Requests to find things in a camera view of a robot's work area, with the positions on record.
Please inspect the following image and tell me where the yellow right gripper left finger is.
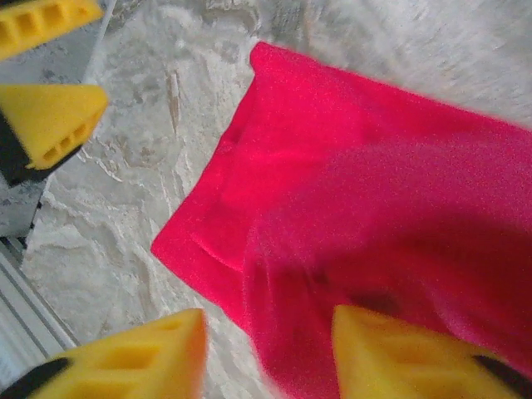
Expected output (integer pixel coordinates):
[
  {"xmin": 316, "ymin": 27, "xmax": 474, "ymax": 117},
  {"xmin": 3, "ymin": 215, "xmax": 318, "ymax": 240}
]
[{"xmin": 0, "ymin": 308, "xmax": 208, "ymax": 399}]

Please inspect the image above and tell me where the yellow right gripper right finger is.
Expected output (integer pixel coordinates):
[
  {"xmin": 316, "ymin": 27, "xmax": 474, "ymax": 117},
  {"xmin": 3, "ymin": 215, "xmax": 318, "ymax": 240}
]
[{"xmin": 332, "ymin": 304, "xmax": 532, "ymax": 399}]

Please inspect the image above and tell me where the grooved aluminium mounting rail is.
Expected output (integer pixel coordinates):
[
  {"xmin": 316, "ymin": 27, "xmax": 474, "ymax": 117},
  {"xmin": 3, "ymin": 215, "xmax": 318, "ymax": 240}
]
[{"xmin": 0, "ymin": 244, "xmax": 80, "ymax": 375}]

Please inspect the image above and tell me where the red t-shirt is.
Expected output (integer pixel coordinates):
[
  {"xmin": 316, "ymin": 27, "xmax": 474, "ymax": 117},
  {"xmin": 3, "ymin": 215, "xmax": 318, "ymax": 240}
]
[{"xmin": 150, "ymin": 40, "xmax": 532, "ymax": 399}]

